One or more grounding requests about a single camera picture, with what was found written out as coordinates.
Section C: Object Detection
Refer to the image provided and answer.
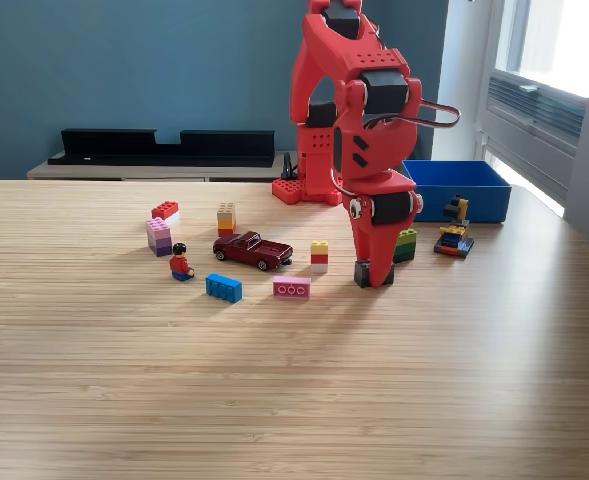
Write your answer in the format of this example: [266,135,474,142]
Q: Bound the dark grey brick stack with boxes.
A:
[353,258,396,290]

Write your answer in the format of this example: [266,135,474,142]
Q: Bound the tan orange red brick stack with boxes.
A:
[216,201,238,238]

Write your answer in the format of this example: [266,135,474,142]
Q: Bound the toy figure red shirt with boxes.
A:
[168,242,196,283]

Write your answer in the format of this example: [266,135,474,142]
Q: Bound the blue plastic bin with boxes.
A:
[399,159,513,224]

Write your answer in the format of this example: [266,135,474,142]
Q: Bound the green brick stack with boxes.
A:
[392,228,419,265]

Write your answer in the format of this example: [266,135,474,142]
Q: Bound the yellow red white brick stack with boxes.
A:
[309,239,330,274]

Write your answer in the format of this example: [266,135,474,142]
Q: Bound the small yellow toy digger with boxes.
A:
[433,194,476,260]

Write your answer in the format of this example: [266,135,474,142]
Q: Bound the dark red toy pickup car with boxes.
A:
[211,230,295,272]

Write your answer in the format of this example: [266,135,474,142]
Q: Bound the blue brick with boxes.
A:
[204,272,244,304]

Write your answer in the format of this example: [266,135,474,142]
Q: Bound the grey vent grille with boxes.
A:
[484,69,588,151]

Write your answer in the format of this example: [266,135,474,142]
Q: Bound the pink purple brick stack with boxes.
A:
[145,216,174,258]

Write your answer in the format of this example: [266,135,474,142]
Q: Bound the white window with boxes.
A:
[491,0,589,99]

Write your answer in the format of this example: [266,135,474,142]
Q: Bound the pale wooden sideboard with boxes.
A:
[26,149,299,183]

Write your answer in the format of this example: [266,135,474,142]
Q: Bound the robot wrist servo cable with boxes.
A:
[364,97,462,130]

